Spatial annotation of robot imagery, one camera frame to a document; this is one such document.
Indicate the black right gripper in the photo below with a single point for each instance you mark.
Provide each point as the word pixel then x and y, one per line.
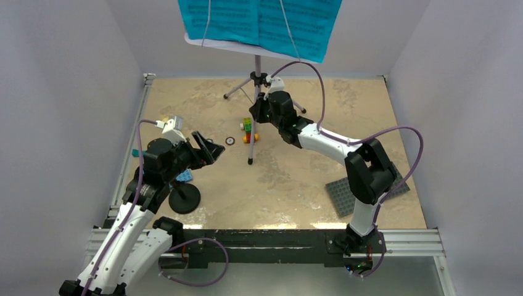
pixel 257 109

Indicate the lilac tripod music stand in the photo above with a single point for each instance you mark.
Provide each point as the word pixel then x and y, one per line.
pixel 257 77

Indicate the black microphone desk stand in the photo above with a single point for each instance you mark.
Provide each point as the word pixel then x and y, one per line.
pixel 184 198

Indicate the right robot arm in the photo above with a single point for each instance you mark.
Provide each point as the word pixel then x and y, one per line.
pixel 370 172

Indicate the grey brick baseplate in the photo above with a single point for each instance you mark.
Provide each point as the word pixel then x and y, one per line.
pixel 344 200

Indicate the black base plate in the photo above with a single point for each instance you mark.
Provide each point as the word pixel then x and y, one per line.
pixel 327 247

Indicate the colourful toy brick car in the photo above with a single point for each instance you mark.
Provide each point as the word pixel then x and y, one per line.
pixel 246 126

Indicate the teal sheet music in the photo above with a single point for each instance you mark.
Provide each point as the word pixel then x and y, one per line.
pixel 300 29
pixel 221 20

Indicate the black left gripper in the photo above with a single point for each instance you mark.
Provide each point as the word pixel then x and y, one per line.
pixel 211 150

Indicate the light blue brick baseplate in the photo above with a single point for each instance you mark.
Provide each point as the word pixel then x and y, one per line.
pixel 184 177

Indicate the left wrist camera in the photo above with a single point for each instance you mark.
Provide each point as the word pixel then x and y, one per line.
pixel 172 129

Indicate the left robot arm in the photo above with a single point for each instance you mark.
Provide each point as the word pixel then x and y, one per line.
pixel 120 260

